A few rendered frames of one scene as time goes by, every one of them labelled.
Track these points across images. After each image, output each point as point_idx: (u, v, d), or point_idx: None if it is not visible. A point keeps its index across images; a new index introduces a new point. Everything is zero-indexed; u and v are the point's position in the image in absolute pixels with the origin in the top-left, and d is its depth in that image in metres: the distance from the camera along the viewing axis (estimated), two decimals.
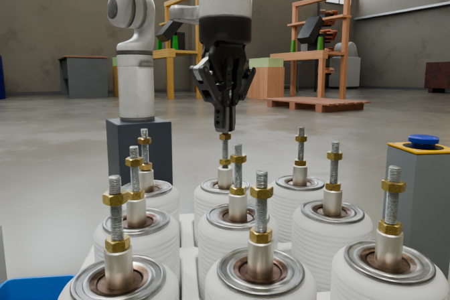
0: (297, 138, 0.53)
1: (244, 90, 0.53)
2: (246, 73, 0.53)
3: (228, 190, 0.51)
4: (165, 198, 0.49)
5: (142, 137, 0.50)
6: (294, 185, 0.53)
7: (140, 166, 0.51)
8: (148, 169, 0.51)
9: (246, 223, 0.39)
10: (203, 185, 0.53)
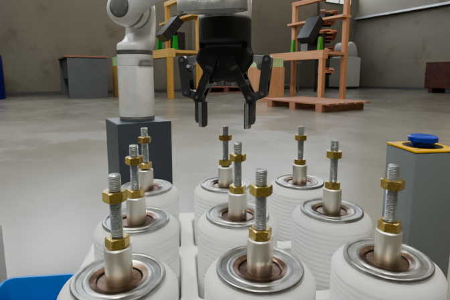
0: (296, 137, 0.53)
1: (191, 85, 0.54)
2: (193, 68, 0.53)
3: (219, 189, 0.51)
4: (165, 197, 0.49)
5: (142, 136, 0.50)
6: (293, 184, 0.53)
7: (140, 165, 0.51)
8: (148, 167, 0.51)
9: (246, 222, 0.39)
10: (205, 181, 0.55)
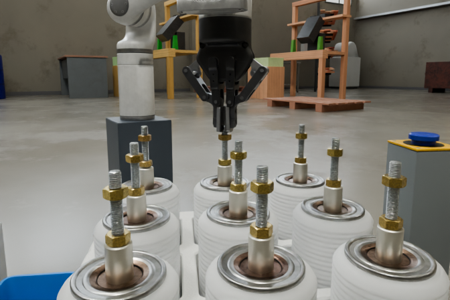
0: (297, 135, 0.53)
1: (206, 90, 0.53)
2: (200, 73, 0.53)
3: (215, 187, 0.51)
4: (165, 195, 0.49)
5: (143, 134, 0.50)
6: (294, 183, 0.53)
7: (140, 163, 0.51)
8: (148, 166, 0.51)
9: (246, 220, 0.39)
10: (207, 178, 0.55)
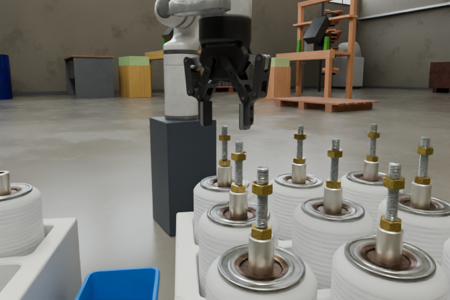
0: (370, 134, 0.55)
1: (199, 85, 0.55)
2: (200, 68, 0.54)
3: (283, 175, 0.57)
4: None
5: (227, 133, 0.52)
6: (367, 181, 0.54)
7: (230, 161, 0.53)
8: (227, 162, 0.54)
9: (347, 215, 0.41)
10: (311, 175, 0.57)
